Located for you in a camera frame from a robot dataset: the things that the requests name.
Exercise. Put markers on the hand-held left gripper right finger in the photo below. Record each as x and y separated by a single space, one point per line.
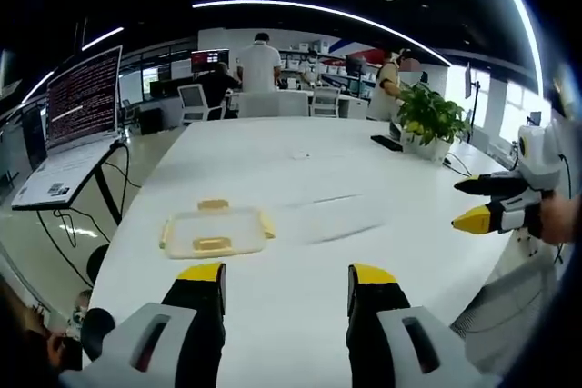
382 311

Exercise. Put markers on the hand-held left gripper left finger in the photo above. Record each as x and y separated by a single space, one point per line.
182 315

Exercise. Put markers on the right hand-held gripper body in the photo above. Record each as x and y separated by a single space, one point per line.
541 156

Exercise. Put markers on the person's right hand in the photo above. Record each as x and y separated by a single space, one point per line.
561 220

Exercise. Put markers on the white plant pot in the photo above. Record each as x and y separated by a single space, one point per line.
427 149

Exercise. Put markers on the black round stool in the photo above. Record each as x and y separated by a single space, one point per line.
97 331

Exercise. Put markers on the clear container lid yellow clips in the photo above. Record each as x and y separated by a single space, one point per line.
213 233

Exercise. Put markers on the grey mesh office chair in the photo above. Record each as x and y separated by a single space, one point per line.
509 306

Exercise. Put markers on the green potted plant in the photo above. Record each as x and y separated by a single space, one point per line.
429 108

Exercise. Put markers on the flat black device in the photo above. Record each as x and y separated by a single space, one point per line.
386 142

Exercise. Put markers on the ceiling light strip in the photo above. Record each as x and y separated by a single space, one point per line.
523 20
327 13

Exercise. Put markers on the white office chair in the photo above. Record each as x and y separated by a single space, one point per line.
195 104
326 102

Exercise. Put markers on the white partition desk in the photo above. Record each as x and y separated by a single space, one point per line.
273 104

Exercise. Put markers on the large white laptop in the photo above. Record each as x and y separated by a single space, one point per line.
77 102

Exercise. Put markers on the monitor with red screen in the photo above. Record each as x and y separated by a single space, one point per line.
210 61

